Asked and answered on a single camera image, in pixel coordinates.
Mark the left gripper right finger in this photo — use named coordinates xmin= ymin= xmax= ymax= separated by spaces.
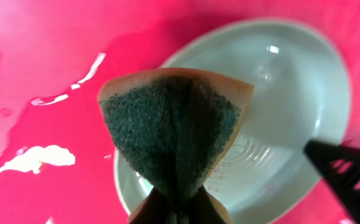
xmin=186 ymin=186 xmax=229 ymax=224

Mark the light blue plate top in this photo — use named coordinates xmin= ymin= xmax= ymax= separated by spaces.
xmin=113 ymin=17 xmax=352 ymax=224

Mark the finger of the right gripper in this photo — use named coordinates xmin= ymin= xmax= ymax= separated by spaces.
xmin=304 ymin=140 xmax=360 ymax=223

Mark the red plastic tray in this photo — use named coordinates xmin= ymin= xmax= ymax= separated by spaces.
xmin=0 ymin=0 xmax=360 ymax=223

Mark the green yellow sponge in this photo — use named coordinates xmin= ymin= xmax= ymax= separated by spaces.
xmin=98 ymin=68 xmax=254 ymax=223

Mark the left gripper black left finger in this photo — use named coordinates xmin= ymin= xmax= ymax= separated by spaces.
xmin=127 ymin=188 xmax=172 ymax=224

